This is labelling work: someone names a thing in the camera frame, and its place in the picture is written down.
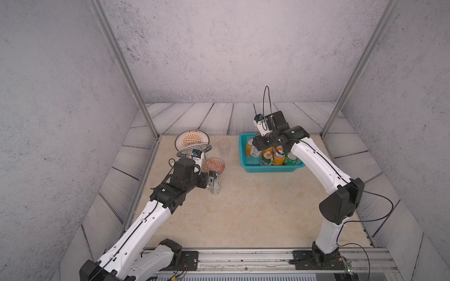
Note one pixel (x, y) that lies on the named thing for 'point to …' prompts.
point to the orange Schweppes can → (278, 158)
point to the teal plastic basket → (254, 164)
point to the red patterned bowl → (214, 164)
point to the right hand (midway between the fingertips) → (258, 139)
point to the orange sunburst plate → (190, 137)
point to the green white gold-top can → (267, 158)
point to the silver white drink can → (216, 188)
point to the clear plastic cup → (224, 146)
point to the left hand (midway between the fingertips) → (208, 170)
